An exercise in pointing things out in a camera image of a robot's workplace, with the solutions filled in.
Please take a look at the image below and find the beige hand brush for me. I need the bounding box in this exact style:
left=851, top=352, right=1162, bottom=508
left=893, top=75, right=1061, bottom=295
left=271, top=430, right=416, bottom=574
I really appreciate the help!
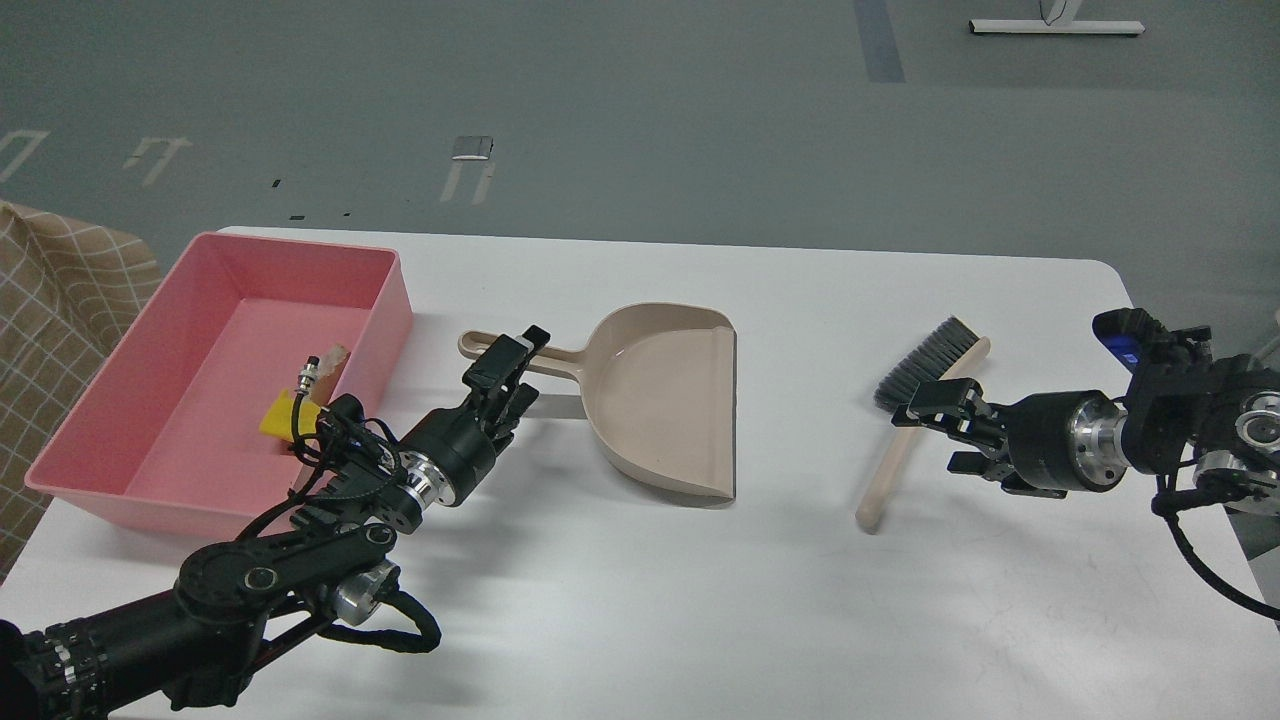
left=854, top=316, right=992, bottom=536

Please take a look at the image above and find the beige plastic dustpan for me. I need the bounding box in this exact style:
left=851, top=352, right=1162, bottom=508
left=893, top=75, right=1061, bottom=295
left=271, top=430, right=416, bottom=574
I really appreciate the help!
left=458, top=302, right=739, bottom=502

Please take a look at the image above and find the white table leg base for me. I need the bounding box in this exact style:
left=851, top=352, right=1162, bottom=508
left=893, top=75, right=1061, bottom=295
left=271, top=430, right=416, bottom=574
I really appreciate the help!
left=968, top=1, right=1147, bottom=38

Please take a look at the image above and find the beige checkered cloth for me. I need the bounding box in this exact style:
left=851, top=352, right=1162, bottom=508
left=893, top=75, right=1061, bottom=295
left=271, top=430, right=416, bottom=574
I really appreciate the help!
left=1, top=201, right=163, bottom=577

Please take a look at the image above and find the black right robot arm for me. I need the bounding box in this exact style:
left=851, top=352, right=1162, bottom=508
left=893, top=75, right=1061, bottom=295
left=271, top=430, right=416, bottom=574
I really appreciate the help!
left=855, top=307, right=1277, bottom=620

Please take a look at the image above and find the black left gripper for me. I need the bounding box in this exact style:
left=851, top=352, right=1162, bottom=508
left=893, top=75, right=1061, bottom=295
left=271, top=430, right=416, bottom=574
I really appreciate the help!
left=399, top=325, right=550, bottom=507

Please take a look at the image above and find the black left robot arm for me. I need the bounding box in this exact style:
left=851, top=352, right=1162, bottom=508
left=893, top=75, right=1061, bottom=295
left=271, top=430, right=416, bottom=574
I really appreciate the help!
left=3, top=325, right=550, bottom=719

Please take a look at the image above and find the yellow green sponge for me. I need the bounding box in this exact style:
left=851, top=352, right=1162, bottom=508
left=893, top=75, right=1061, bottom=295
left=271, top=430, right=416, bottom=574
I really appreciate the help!
left=259, top=389, right=321, bottom=443

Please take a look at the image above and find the triangular bread slice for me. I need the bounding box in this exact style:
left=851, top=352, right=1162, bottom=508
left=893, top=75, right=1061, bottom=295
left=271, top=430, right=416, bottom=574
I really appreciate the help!
left=308, top=345, right=349, bottom=406

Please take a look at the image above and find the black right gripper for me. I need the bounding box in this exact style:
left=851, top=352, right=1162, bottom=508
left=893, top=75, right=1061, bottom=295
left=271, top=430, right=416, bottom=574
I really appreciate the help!
left=891, top=378, right=1132, bottom=500

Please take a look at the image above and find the pink plastic bin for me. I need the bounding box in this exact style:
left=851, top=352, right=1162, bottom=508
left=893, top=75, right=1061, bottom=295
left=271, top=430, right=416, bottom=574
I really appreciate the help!
left=26, top=233, right=413, bottom=541

